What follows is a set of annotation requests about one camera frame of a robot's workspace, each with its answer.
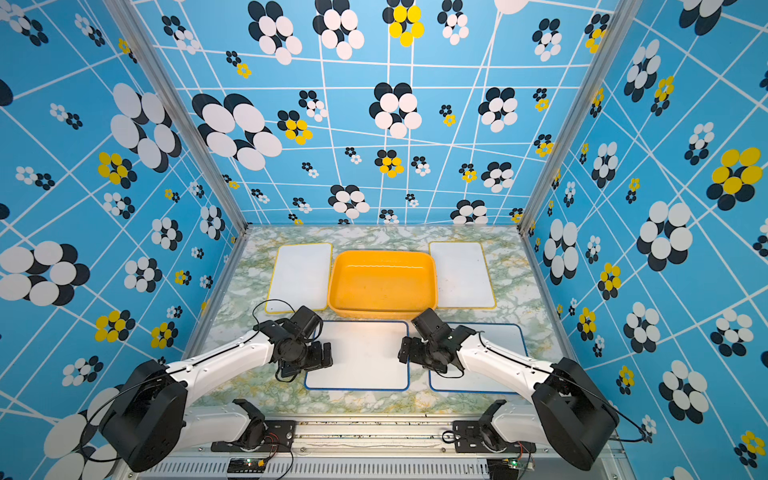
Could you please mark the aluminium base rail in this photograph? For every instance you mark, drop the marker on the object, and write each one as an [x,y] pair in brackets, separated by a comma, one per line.
[377,447]

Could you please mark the yellow framed whiteboard far left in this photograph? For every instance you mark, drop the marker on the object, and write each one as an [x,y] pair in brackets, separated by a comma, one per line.
[300,278]

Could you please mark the left aluminium frame post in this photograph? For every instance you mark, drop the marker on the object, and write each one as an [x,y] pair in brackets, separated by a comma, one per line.
[127,21]

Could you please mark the aluminium frame post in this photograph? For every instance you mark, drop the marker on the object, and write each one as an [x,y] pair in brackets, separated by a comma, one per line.
[621,21]
[127,21]

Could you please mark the blue framed whiteboard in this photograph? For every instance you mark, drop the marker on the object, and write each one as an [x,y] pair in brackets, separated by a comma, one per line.
[365,357]
[507,336]

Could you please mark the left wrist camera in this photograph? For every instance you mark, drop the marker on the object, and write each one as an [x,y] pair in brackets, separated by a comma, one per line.
[307,324]

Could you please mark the controller circuit board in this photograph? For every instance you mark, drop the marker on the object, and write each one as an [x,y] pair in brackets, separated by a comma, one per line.
[506,469]
[246,466]

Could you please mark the yellow plastic storage box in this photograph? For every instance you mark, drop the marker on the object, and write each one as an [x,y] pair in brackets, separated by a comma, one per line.
[382,284]

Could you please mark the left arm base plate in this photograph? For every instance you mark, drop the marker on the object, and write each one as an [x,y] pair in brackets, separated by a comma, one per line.
[277,435]

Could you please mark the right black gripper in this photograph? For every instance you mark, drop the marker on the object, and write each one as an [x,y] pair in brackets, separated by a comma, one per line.
[413,357]

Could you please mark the right aluminium frame post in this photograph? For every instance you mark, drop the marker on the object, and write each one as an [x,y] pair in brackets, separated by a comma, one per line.
[621,21]

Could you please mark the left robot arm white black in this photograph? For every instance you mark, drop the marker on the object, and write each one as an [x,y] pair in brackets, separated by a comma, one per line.
[154,414]

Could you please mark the yellow framed whiteboard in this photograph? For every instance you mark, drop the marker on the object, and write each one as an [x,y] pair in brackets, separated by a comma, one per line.
[463,279]
[300,278]

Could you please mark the left controller circuit board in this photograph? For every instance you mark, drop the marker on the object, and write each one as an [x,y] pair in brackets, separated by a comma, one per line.
[246,466]

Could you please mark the yellow framed whiteboard far right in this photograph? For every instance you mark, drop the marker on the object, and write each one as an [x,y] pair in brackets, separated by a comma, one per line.
[463,279]

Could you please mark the right controller circuit board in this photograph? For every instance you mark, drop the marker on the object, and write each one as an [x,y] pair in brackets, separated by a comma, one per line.
[506,469]

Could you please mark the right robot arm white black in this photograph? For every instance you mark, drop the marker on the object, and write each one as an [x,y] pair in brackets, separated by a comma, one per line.
[570,414]

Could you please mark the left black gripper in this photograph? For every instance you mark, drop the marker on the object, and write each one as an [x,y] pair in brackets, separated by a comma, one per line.
[321,361]

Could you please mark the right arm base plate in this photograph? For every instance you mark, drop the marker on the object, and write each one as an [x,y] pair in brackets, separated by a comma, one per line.
[468,436]

